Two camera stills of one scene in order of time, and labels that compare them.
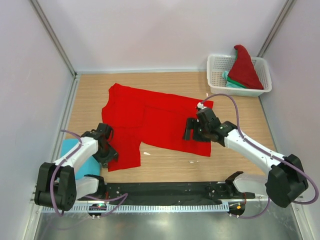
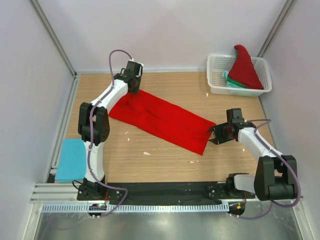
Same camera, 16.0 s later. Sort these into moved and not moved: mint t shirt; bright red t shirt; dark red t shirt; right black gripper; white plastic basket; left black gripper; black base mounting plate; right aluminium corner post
Moved: right black gripper; bright red t shirt; left black gripper
Not moved: white plastic basket; right aluminium corner post; black base mounting plate; dark red t shirt; mint t shirt
